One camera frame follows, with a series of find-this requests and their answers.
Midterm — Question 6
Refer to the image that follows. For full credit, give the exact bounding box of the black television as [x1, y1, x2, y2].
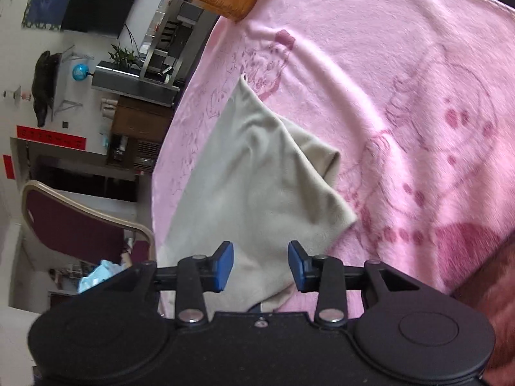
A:
[60, 0, 142, 36]

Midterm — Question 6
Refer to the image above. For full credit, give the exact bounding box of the grey tower speaker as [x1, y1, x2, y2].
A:
[91, 60, 183, 108]

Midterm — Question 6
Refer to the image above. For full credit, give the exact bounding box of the white wall shelf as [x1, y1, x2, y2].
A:
[51, 43, 98, 114]

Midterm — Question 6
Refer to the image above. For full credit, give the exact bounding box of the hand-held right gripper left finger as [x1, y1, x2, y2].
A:
[121, 241, 235, 327]

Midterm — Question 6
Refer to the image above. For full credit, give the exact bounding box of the maroon chair with gold frame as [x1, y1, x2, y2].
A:
[21, 180, 158, 276]

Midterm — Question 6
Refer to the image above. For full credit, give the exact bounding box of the red door banner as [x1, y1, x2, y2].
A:
[16, 125, 88, 151]

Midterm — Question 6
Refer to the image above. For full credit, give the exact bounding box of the wooden cabinet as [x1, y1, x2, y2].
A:
[105, 96, 176, 172]

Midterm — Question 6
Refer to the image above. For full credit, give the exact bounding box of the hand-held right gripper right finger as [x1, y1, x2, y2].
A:
[287, 240, 421, 327]

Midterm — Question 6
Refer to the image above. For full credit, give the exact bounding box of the teal shirt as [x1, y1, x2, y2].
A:
[76, 258, 125, 295]

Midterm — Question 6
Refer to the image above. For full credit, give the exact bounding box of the dark wood carving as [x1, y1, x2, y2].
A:
[31, 49, 64, 128]

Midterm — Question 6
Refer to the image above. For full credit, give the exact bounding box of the pink printed blanket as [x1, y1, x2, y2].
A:
[150, 0, 515, 319]

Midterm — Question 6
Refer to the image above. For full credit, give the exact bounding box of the potted green plant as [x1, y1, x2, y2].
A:
[108, 43, 140, 70]

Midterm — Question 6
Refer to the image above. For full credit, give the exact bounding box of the beige garment with navy trim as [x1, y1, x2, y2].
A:
[158, 73, 360, 315]

